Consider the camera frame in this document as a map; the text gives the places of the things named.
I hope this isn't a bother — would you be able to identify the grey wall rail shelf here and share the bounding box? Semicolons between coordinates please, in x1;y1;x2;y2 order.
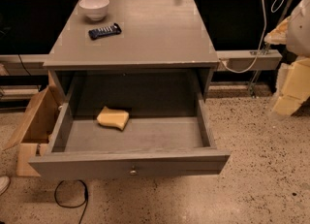
217;49;282;72

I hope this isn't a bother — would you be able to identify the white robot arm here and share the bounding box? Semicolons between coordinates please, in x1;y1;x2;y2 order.
271;0;310;116

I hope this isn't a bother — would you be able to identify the yellow sponge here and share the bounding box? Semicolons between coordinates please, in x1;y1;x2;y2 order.
97;107;129;130

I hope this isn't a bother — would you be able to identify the black floor cable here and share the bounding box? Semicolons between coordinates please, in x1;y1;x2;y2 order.
53;179;90;224

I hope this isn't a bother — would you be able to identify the round metal drawer knob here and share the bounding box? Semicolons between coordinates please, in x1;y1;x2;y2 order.
129;167;138;176

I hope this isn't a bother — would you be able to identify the grey open top drawer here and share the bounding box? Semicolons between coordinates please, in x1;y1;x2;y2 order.
29;70;230;180

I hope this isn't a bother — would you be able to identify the metal diagonal rod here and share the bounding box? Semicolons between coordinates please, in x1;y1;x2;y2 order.
246;0;294;98

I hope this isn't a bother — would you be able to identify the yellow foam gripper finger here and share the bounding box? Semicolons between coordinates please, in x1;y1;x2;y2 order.
271;57;310;116

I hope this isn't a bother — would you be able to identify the dark blue snack packet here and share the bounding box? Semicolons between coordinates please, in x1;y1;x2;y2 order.
88;23;122;40

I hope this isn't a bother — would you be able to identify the open cardboard box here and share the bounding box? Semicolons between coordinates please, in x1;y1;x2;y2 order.
4;73;64;176

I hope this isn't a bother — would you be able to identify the white ceramic bowl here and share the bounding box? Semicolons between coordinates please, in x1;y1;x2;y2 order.
78;0;109;21

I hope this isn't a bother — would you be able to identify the white shoe tip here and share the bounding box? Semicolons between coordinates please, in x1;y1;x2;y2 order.
0;176;10;195

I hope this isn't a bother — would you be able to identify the white hanging cable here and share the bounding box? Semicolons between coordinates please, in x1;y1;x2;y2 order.
220;0;296;74

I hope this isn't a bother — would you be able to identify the grey wooden cabinet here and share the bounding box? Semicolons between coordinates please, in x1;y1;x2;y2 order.
45;0;219;101

